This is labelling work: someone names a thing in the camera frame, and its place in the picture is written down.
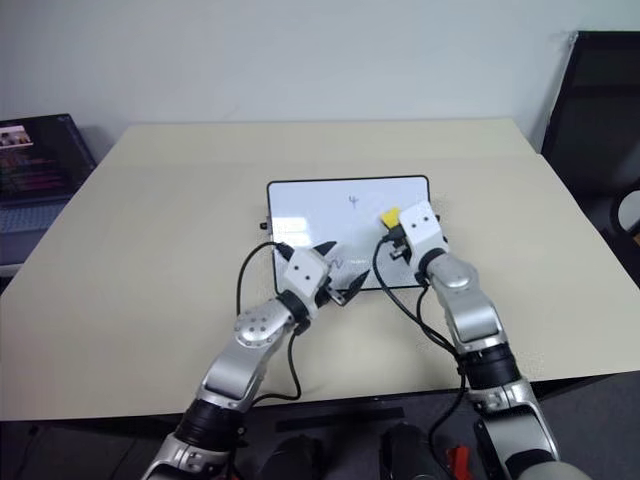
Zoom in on black cabinet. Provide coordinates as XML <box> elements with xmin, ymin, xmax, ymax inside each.
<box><xmin>541</xmin><ymin>30</ymin><xmax>640</xmax><ymax>202</ymax></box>

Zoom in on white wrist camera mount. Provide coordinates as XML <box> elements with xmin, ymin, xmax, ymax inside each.
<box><xmin>399</xmin><ymin>199</ymin><xmax>450</xmax><ymax>265</ymax></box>
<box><xmin>281</xmin><ymin>247</ymin><xmax>333</xmax><ymax>322</ymax></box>

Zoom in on small red object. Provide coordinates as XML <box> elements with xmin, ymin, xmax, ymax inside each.
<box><xmin>446</xmin><ymin>443</ymin><xmax>472</xmax><ymax>480</ymax></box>

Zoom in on dark rounded shape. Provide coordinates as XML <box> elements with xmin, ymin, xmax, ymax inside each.
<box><xmin>378</xmin><ymin>421</ymin><xmax>437</xmax><ymax>480</ymax></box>

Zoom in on black office chair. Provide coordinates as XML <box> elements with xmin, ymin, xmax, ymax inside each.
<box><xmin>605</xmin><ymin>186</ymin><xmax>640</xmax><ymax>254</ymax></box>

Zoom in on open laptop with dark screen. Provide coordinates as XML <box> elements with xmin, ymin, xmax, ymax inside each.
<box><xmin>0</xmin><ymin>113</ymin><xmax>99</xmax><ymax>267</ymax></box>

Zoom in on white whiteboard with black frame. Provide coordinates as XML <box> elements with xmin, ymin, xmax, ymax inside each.
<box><xmin>259</xmin><ymin>174</ymin><xmax>442</xmax><ymax>294</ymax></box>

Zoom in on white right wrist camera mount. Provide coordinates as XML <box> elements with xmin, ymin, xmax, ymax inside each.
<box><xmin>399</xmin><ymin>199</ymin><xmax>450</xmax><ymax>265</ymax></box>

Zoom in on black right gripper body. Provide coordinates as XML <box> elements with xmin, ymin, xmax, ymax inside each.
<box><xmin>386</xmin><ymin>226</ymin><xmax>414</xmax><ymax>265</ymax></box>

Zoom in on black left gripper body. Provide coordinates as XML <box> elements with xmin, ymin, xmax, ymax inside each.
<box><xmin>315</xmin><ymin>252</ymin><xmax>352</xmax><ymax>308</ymax></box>

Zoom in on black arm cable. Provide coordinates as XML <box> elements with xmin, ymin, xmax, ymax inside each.
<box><xmin>234</xmin><ymin>241</ymin><xmax>303</xmax><ymax>402</ymax></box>
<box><xmin>372</xmin><ymin>233</ymin><xmax>472</xmax><ymax>454</ymax></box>

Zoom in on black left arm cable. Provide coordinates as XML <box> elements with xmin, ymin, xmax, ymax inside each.
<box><xmin>234</xmin><ymin>241</ymin><xmax>303</xmax><ymax>402</ymax></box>

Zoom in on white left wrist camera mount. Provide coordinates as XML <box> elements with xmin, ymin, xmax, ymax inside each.
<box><xmin>281</xmin><ymin>247</ymin><xmax>333</xmax><ymax>322</ymax></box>

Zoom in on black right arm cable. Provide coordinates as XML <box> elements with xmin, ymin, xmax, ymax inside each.
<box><xmin>372</xmin><ymin>233</ymin><xmax>472</xmax><ymax>454</ymax></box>

